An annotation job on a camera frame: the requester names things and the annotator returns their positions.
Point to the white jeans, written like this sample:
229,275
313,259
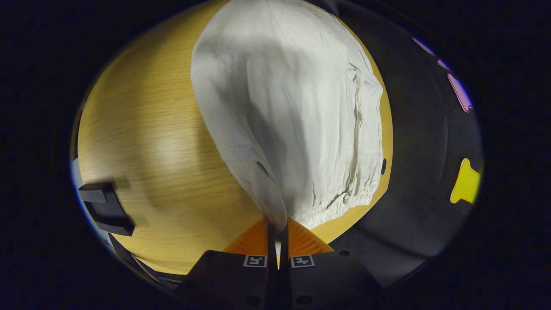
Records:
292,107

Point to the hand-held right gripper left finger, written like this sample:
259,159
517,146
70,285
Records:
232,280

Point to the black backdrop cloth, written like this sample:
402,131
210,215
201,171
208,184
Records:
422,150

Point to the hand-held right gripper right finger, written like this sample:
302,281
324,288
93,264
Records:
327,280

